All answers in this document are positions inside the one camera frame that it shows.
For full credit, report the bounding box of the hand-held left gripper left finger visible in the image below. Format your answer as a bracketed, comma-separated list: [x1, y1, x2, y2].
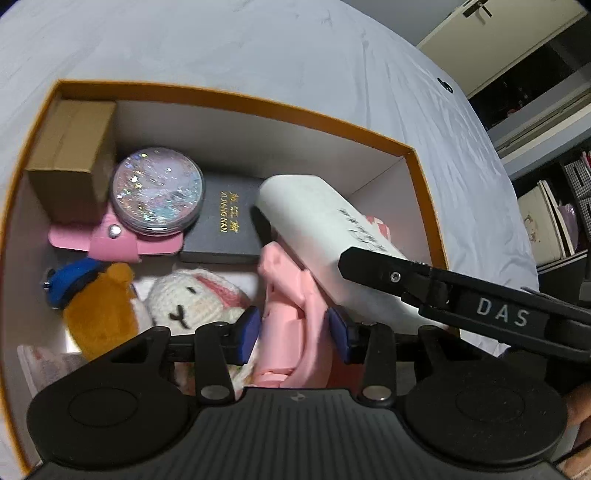
[104, 305, 260, 407]

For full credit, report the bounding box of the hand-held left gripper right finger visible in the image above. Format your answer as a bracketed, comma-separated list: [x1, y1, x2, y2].
[327, 306, 483, 407]

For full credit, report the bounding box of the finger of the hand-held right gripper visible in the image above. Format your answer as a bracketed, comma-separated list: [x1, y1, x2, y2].
[338, 246, 435, 305]

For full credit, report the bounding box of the pink plastic toy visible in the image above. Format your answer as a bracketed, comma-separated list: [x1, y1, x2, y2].
[253, 242, 345, 389]

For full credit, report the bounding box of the white cylindrical bottle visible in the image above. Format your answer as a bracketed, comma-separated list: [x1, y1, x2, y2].
[252, 174, 451, 335]

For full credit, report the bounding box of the orange cardboard box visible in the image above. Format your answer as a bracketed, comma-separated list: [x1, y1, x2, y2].
[0, 79, 451, 476]

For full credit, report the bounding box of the gold cardboard box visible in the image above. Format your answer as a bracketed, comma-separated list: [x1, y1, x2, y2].
[25, 99, 117, 227]

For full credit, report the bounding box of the person's right hand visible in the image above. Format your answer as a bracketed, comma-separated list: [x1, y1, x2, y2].
[556, 385, 591, 480]

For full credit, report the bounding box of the pink white striped item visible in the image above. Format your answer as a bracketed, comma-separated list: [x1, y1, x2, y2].
[365, 213, 393, 243]

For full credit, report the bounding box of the white knitted bunny plush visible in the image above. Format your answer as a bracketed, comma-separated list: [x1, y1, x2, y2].
[145, 270, 254, 340]

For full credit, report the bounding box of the cream printed storage box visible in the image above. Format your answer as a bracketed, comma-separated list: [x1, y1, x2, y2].
[517, 180, 578, 266]

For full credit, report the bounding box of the black box with gold print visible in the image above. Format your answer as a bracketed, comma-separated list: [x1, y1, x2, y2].
[179, 172, 266, 265]

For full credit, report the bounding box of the orange plush with blue cap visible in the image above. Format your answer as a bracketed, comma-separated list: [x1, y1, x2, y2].
[44, 258, 153, 363]

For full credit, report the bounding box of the black white checked basket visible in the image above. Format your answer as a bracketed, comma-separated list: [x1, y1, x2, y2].
[564, 159, 591, 199]

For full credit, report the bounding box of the pink snap wallet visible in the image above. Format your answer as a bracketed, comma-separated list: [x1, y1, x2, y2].
[47, 212, 185, 265]

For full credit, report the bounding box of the round glitter case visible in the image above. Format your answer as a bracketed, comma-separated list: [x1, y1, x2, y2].
[110, 147, 205, 233]

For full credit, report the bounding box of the black shelf unit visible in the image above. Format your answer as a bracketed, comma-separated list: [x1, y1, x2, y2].
[482, 83, 591, 301]

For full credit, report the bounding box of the bed with grey sheet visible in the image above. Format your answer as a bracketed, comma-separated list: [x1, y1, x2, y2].
[0, 0, 541, 358]

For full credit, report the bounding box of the cream wardrobe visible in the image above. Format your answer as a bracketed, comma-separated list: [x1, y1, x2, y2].
[416, 0, 591, 99]

